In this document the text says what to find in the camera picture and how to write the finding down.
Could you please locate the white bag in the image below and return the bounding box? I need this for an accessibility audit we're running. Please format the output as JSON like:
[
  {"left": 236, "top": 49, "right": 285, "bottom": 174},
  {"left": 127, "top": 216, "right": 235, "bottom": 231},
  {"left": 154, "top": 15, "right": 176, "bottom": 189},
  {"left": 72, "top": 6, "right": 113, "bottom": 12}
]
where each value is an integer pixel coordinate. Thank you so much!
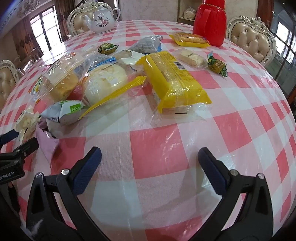
[{"left": 183, "top": 7, "right": 197, "bottom": 19}]

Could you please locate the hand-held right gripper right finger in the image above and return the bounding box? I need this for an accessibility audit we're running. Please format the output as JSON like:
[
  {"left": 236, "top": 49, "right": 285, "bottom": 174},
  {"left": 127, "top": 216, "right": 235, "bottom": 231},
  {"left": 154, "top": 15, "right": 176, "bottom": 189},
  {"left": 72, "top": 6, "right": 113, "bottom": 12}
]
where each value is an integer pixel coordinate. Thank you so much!
[{"left": 198, "top": 148, "right": 274, "bottom": 241}]

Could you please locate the glass display cabinet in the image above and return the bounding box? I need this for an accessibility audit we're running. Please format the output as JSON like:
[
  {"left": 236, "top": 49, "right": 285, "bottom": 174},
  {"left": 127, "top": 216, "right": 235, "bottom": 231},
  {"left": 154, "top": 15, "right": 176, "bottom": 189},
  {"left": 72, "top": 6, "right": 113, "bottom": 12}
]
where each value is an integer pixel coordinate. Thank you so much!
[{"left": 266, "top": 0, "right": 296, "bottom": 98}]

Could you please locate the green and white snack packet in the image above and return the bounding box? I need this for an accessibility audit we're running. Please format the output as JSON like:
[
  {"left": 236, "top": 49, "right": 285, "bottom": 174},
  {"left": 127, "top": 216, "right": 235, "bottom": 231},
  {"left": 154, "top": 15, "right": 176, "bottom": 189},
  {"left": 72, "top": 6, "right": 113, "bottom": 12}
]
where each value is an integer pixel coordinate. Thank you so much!
[{"left": 40, "top": 100, "right": 89, "bottom": 126}]

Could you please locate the round bread packet yellow trim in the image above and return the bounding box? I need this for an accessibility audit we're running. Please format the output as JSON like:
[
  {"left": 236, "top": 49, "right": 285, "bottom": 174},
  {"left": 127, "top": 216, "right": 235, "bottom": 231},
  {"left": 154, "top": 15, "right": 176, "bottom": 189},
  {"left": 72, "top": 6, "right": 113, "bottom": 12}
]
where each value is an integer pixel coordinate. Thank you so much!
[{"left": 79, "top": 56, "right": 147, "bottom": 121}]

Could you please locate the clear pastry packet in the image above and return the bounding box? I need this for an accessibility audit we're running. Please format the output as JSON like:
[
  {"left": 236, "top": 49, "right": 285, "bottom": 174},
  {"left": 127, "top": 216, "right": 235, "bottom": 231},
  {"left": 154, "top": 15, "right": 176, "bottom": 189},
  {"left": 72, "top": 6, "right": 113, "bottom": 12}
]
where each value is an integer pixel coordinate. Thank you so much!
[{"left": 172, "top": 48, "right": 208, "bottom": 69}]

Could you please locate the large yellow snack packet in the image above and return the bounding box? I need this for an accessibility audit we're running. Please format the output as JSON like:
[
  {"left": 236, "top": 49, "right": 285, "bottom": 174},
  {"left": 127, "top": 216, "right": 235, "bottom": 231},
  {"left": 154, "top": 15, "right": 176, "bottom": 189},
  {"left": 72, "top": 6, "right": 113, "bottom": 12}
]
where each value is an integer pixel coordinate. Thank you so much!
[{"left": 136, "top": 51, "right": 213, "bottom": 127}]

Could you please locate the small green candy packet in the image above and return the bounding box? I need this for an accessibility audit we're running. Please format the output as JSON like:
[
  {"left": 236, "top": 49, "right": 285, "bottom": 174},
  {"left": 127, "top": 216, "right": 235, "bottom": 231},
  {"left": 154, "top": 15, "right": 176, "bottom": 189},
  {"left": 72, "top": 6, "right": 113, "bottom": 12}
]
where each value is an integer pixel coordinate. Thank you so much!
[
  {"left": 206, "top": 51, "right": 229, "bottom": 77},
  {"left": 97, "top": 43, "right": 119, "bottom": 55}
]

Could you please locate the clear packet with tan bread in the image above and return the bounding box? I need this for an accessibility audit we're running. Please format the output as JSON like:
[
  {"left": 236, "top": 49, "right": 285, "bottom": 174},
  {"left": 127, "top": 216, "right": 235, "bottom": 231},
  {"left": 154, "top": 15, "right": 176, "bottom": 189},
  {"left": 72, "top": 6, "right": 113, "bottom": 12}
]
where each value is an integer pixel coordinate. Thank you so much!
[{"left": 31, "top": 52, "right": 93, "bottom": 103}]

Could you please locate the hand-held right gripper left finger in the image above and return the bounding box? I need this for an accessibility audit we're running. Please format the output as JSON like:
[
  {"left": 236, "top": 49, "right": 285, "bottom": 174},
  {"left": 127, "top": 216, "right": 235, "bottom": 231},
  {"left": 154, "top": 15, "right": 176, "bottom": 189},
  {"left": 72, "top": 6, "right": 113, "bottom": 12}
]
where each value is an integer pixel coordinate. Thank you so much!
[{"left": 26, "top": 146, "right": 110, "bottom": 241}]

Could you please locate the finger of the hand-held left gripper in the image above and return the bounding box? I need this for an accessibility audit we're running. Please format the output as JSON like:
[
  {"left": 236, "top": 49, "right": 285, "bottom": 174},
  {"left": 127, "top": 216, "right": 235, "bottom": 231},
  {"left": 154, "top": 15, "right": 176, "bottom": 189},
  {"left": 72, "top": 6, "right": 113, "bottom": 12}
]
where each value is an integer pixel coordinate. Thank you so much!
[
  {"left": 0, "top": 137, "right": 39, "bottom": 172},
  {"left": 0, "top": 130, "right": 19, "bottom": 146}
]

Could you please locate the yellow packet with orange pastry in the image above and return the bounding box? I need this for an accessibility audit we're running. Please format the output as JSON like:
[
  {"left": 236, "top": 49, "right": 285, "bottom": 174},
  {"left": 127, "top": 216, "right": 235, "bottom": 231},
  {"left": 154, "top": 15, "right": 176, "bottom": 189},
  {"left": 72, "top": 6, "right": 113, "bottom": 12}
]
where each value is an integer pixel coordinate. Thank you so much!
[{"left": 169, "top": 32, "right": 211, "bottom": 48}]

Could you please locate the brown curtain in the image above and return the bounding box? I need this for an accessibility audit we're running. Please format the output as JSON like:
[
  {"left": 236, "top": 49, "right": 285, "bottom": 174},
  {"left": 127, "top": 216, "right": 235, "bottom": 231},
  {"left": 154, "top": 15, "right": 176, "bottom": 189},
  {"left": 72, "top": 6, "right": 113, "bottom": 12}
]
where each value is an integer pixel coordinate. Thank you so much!
[{"left": 54, "top": 0, "right": 77, "bottom": 42}]

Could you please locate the purple bag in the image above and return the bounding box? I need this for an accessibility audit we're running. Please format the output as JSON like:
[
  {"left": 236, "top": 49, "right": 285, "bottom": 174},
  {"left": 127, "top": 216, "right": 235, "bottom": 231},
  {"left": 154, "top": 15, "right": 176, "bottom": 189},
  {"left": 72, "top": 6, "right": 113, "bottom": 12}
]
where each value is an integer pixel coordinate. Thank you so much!
[{"left": 36, "top": 120, "right": 61, "bottom": 169}]

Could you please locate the dark seed packet blue trim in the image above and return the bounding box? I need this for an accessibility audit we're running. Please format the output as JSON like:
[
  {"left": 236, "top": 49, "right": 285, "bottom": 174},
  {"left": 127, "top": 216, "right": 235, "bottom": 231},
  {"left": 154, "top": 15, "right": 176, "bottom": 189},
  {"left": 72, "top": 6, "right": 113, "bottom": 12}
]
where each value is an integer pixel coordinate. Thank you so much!
[{"left": 128, "top": 35, "right": 163, "bottom": 55}]

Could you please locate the wall shelf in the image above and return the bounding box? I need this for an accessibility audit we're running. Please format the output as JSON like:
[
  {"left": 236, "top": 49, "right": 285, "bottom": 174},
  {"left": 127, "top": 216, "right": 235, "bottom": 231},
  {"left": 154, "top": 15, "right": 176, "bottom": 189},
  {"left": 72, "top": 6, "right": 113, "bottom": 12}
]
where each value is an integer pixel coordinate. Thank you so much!
[{"left": 178, "top": 0, "right": 204, "bottom": 26}]

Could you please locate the small cake pieces packet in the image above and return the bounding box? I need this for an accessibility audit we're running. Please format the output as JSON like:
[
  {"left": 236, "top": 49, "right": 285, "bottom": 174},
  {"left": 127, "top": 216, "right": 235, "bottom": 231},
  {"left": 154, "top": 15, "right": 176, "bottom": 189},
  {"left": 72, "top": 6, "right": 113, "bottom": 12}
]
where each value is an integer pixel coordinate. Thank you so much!
[{"left": 14, "top": 107, "right": 41, "bottom": 143}]

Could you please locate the white bun packet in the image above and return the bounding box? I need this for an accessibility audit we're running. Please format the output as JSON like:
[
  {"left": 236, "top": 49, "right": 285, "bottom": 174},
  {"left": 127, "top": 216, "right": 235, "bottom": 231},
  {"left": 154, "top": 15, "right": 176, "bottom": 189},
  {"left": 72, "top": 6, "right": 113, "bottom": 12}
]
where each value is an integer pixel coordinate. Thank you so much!
[{"left": 112, "top": 49, "right": 145, "bottom": 65}]

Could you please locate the white floral teapot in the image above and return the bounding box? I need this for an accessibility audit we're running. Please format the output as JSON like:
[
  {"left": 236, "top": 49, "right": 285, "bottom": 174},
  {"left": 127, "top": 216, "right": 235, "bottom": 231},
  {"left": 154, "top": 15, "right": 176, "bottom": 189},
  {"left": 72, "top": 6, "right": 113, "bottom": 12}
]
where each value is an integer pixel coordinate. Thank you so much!
[{"left": 83, "top": 6, "right": 121, "bottom": 35}]

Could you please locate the pink checked tablecloth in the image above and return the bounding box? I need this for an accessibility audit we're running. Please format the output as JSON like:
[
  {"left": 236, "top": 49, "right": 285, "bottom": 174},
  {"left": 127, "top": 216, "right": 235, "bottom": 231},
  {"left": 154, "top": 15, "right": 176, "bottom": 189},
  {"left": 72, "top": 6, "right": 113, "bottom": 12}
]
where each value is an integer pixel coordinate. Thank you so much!
[{"left": 0, "top": 20, "right": 296, "bottom": 241}]

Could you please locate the cream tufted dining chair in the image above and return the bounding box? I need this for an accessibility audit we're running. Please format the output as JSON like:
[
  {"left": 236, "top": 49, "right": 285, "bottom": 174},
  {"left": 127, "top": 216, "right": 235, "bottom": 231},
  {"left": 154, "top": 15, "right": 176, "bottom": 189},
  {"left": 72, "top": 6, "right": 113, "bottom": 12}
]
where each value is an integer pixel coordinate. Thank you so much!
[
  {"left": 0, "top": 60, "right": 19, "bottom": 108},
  {"left": 226, "top": 16, "right": 277, "bottom": 68},
  {"left": 67, "top": 2, "right": 116, "bottom": 36}
]

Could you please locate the balcony glass door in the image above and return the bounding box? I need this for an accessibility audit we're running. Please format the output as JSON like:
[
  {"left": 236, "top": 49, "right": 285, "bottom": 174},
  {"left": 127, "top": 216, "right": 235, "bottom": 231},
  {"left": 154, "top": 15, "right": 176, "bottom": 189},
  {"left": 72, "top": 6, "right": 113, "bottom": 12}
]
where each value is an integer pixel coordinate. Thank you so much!
[{"left": 29, "top": 6, "right": 63, "bottom": 50}]

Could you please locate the red thermos jug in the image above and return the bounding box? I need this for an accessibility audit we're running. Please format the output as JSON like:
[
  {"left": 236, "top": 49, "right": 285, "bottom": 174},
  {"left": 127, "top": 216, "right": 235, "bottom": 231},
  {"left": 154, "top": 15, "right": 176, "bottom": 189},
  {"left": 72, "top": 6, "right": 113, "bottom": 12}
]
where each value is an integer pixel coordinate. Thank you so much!
[{"left": 193, "top": 0, "right": 227, "bottom": 47}]

